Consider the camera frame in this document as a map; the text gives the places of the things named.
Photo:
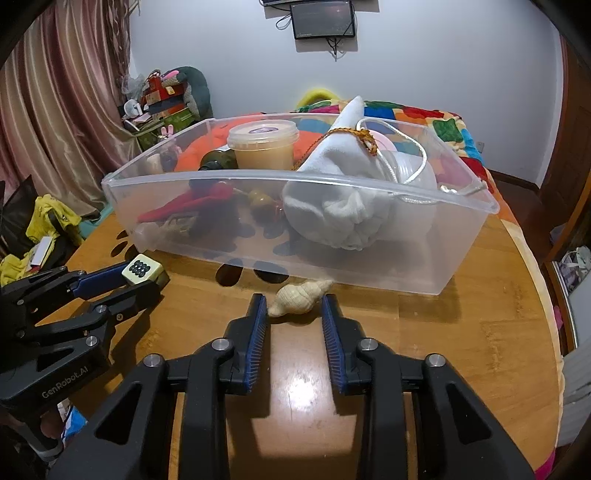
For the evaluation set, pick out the red cloth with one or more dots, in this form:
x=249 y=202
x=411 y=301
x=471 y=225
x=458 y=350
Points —
x=184 y=206

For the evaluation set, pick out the beige seashell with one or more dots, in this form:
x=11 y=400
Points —
x=295 y=299

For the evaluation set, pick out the grey cushion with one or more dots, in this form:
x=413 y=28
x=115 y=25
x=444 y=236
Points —
x=198 y=92

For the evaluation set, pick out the cream mahjong tile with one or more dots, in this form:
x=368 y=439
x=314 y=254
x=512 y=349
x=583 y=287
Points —
x=141 y=268

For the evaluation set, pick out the pink curtain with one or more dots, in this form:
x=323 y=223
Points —
x=60 y=115

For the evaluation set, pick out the patchwork fabric bag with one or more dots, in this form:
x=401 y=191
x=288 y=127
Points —
x=161 y=90

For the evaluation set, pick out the person's left hand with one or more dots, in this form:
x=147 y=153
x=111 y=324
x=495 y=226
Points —
x=50 y=423

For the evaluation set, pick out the clear plastic storage box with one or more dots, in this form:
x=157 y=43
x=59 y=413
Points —
x=411 y=254

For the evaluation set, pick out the dark green round object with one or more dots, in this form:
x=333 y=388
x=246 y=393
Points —
x=217 y=160

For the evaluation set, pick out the small white red box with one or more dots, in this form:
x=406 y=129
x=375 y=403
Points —
x=39 y=251

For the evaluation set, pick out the wooden desk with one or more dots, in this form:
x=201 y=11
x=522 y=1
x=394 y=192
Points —
x=461 y=350

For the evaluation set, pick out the wooden door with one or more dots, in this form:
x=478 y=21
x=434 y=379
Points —
x=572 y=138

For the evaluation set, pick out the small wall monitor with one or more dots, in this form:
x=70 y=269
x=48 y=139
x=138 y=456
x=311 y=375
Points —
x=323 y=18

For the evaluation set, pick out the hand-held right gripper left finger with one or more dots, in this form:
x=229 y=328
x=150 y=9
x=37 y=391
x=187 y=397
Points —
x=258 y=344

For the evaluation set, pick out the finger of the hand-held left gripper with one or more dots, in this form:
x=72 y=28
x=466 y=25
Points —
x=138 y=300
x=101 y=279

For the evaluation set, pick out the beige plastic tub with lid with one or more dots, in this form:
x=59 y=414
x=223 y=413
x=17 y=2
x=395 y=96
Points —
x=263 y=152

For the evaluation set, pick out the pink round case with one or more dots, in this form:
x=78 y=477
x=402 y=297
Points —
x=385 y=141

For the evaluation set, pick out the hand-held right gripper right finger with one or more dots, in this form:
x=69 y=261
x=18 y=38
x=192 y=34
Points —
x=333 y=344

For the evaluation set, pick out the colourful patchwork blanket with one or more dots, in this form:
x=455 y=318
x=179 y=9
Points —
x=411 y=113

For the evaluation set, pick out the yellow foam arch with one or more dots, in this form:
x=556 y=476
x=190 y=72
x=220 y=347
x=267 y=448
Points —
x=318 y=91

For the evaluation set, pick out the tan straw bundle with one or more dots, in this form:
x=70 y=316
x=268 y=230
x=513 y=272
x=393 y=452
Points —
x=178 y=226

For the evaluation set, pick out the brown wooden gourd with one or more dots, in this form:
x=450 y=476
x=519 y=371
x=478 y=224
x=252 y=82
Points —
x=261 y=201

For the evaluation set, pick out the pink rabbit toy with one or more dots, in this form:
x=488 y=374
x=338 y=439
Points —
x=169 y=131

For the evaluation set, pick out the yellow cloth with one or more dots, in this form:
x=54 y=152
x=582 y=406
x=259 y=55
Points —
x=46 y=217

